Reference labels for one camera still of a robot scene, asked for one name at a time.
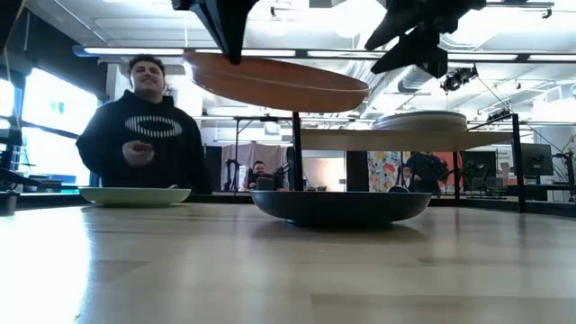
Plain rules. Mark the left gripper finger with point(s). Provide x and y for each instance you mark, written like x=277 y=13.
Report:
x=227 y=27

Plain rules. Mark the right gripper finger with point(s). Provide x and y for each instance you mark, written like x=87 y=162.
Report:
x=427 y=54
x=396 y=31

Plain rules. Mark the terracotta plate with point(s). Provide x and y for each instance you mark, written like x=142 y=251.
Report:
x=279 y=90

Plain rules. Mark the dark teal plate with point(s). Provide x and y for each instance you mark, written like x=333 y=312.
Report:
x=337 y=207

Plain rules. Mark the light green plate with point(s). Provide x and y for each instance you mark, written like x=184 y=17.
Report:
x=135 y=196

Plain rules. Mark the small black robot arm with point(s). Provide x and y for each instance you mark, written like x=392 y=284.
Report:
x=231 y=173

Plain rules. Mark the long ceiling light bar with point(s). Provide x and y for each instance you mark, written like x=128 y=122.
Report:
x=135 y=51

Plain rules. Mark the person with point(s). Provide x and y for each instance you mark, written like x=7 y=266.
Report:
x=425 y=171
x=258 y=170
x=112 y=148

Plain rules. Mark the black monitor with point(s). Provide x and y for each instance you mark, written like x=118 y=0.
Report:
x=479 y=164
x=537 y=159

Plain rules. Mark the floral patterned panel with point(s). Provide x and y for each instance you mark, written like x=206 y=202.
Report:
x=382 y=173

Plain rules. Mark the pink curtain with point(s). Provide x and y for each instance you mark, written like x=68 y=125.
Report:
x=243 y=155

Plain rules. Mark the black cabinet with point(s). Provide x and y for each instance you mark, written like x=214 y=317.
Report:
x=213 y=166

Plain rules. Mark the black tripod stand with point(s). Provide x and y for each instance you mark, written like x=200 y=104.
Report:
x=570 y=175

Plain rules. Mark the black desk equipment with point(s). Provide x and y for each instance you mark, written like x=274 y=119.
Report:
x=11 y=144

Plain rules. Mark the black ceiling camera rig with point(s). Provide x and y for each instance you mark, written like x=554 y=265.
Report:
x=459 y=80

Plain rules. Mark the black workstation frame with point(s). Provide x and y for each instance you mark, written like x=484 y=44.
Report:
x=252 y=118

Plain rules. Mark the orange wall panel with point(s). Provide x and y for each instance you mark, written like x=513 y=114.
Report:
x=454 y=164

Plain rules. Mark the black wall panel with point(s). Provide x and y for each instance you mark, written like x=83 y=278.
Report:
x=356 y=171

